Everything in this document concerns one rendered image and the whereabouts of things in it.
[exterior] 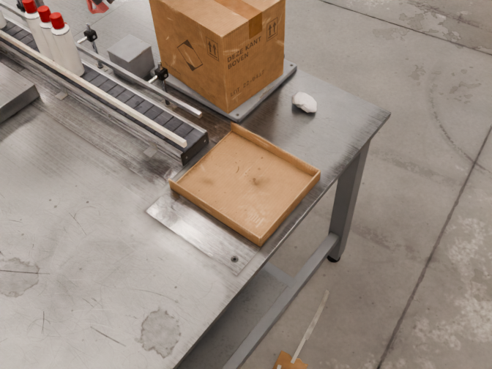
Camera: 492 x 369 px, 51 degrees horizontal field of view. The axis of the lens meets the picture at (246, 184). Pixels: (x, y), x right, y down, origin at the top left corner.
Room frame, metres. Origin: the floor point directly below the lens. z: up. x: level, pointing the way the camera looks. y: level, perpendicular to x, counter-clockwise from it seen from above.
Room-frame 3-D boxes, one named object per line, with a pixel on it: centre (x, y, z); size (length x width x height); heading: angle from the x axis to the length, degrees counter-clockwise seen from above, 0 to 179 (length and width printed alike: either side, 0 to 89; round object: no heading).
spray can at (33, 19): (1.34, 0.60, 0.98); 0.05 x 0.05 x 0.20
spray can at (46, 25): (1.29, 0.54, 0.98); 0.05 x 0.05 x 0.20
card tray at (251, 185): (0.84, 0.00, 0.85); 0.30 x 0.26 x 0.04; 50
